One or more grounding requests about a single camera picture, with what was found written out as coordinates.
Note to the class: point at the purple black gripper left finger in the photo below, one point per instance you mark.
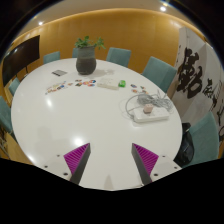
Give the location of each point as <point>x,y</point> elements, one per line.
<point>76,161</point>

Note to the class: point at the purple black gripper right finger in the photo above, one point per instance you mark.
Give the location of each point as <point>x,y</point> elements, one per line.
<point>145,161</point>

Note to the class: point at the pink charger plug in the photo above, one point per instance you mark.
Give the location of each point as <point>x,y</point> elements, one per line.
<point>148,108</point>

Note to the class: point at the black bag on chair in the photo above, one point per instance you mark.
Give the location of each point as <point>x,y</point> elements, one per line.
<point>186,151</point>

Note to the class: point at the white power strip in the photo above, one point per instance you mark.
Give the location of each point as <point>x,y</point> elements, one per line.
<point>157,114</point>

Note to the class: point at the teal chair near right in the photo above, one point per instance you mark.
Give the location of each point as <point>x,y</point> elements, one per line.
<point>205,140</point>

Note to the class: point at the colourful sticker sheet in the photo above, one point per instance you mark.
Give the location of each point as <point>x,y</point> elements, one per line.
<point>55,87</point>

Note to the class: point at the teal chair near left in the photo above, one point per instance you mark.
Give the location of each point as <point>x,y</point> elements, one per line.
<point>5,116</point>

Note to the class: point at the small green object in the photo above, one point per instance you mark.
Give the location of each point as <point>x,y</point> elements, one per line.
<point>122,83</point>

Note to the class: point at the white flat box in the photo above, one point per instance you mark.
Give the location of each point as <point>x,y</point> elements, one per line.
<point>108,83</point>

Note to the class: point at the teal chair far right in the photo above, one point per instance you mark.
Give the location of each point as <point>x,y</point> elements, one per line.
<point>160,73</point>

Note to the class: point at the white calligraphy folding screen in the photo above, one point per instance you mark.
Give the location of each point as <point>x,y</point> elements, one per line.
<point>199,81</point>

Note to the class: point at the dark grey ceramic plant pot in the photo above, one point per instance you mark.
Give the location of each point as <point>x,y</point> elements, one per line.
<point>86,61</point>

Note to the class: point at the teal chair far left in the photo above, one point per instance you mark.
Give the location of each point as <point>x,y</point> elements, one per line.
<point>51,57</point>

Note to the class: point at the teal chair far middle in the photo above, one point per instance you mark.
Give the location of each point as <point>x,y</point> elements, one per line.
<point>119,56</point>

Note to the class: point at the teal chair behind pot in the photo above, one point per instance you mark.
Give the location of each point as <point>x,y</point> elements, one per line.
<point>75,53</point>

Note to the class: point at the green leafy plant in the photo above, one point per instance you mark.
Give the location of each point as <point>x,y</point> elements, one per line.
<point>86,42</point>

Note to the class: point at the black wall television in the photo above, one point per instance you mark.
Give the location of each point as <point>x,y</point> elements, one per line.
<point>20,57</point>

